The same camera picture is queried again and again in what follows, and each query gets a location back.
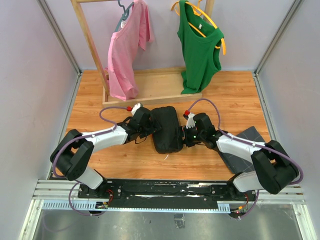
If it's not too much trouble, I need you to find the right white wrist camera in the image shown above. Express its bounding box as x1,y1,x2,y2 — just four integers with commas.
183,110,196,129

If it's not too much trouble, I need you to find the orange clothes hanger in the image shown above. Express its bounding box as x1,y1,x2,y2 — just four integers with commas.
170,0,227,56

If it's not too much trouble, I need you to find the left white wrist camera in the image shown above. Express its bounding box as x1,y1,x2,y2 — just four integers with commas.
126,103,143,116

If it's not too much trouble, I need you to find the pink t-shirt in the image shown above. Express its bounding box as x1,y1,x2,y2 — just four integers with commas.
107,0,155,101

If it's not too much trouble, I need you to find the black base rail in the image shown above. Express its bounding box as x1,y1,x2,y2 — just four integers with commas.
77,178,256,210

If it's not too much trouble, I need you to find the green tank top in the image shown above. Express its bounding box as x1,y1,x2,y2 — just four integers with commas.
177,0,224,94

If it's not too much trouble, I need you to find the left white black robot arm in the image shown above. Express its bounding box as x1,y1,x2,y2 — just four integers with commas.
50,106,161,198

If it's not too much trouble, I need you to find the grey clothes hanger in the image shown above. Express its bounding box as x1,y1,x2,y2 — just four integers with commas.
114,0,135,32

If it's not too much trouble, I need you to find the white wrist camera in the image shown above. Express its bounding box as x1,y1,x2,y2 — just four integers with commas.
183,110,196,129
126,103,143,116

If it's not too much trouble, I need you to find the grey folded cloth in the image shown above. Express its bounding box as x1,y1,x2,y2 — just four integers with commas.
217,126,265,174

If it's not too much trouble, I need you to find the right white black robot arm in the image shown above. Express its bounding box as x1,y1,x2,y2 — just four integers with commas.
182,110,301,200

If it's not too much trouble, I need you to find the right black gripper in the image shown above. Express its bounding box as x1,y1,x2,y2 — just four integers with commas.
169,123,205,150

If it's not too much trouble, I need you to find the black plastic tool case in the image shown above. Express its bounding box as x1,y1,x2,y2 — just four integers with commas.
152,106,181,154

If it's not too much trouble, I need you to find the wooden clothes rack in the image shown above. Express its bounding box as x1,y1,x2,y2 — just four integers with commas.
71,0,203,108

